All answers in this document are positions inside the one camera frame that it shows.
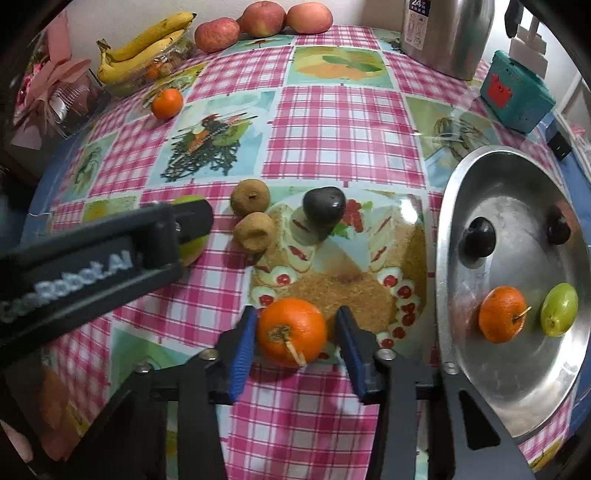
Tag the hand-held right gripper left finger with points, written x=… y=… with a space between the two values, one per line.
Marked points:
x=242 y=355

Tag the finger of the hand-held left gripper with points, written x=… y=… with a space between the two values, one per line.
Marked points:
x=194 y=219

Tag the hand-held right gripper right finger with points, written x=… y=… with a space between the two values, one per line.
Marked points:
x=351 y=350

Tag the orange tangerine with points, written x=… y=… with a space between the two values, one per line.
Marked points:
x=502 y=314
x=167 y=102
x=292 y=332

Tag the brown kiwi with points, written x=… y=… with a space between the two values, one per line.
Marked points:
x=253 y=230
x=249 y=197

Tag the dark plum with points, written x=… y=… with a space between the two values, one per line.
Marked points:
x=324 y=207
x=478 y=235
x=558 y=226

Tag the stainless steel basin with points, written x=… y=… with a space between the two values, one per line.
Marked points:
x=517 y=369

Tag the clear plastic box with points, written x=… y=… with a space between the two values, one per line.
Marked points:
x=166 y=62

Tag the pink plaid printed tablecloth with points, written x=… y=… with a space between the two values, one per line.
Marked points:
x=332 y=124

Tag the yellow banana bunch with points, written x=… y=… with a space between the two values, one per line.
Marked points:
x=147 y=41

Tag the red apple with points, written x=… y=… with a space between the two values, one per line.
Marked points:
x=217 y=34
x=309 y=17
x=262 y=17

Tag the pink wrapped bouquet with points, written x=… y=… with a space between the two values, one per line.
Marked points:
x=55 y=83

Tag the black power adapter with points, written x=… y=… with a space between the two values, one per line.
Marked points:
x=560 y=145

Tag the teal plastic box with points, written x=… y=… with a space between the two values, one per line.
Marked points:
x=517 y=92

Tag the stainless steel thermos jug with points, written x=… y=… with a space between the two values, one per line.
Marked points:
x=452 y=37

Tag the white plastic charger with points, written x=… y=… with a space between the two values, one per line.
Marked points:
x=528 y=41

